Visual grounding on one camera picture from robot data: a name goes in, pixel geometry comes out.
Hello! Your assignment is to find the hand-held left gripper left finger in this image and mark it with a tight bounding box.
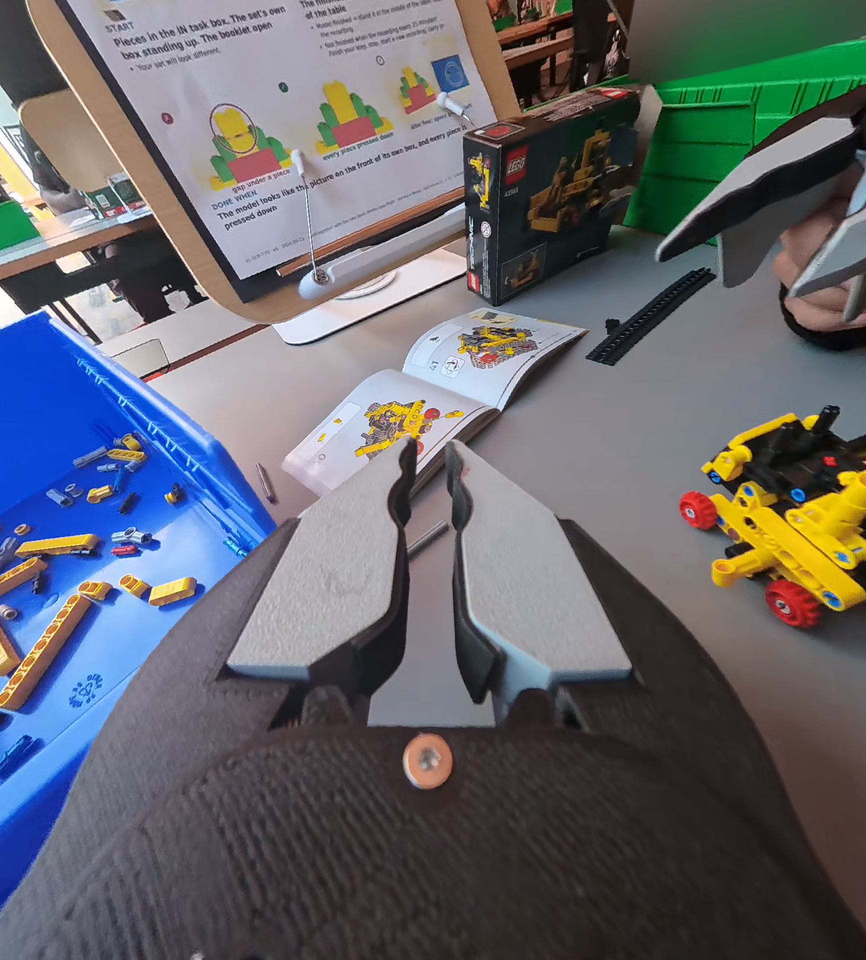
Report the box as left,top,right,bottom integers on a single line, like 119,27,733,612
225,438,418,697

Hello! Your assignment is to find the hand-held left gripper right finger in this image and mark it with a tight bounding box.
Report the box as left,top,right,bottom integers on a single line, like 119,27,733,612
442,439,635,705

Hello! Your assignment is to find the yellow black lego bulldozer model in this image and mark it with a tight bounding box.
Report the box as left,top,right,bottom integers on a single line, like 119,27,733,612
679,405,866,630

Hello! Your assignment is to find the black lego track strip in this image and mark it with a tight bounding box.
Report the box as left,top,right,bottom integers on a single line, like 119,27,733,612
586,267,718,366

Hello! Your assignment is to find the lego instruction booklet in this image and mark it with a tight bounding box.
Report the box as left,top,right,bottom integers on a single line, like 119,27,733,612
281,307,590,500

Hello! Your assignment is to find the black lego set box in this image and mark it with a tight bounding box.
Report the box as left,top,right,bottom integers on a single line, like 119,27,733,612
463,84,644,307

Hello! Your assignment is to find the pile of loose lego pieces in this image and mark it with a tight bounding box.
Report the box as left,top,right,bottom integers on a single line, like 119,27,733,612
0,431,202,781

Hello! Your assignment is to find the person's right hand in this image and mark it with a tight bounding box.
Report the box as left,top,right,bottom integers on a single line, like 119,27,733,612
772,208,866,336

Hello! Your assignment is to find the green plastic crate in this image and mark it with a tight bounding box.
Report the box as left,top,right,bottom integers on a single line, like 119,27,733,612
622,33,866,249

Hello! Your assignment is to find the wooden bench table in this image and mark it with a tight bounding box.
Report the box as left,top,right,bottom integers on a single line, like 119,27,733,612
493,0,629,106

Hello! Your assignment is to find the white stand base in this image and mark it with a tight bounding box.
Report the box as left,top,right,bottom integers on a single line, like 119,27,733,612
271,243,473,348

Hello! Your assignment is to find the blue plastic bin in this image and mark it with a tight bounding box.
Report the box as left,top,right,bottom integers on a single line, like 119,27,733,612
0,309,278,927

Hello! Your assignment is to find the instruction board on stand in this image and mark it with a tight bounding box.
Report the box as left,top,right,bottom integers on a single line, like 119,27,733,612
24,0,524,325

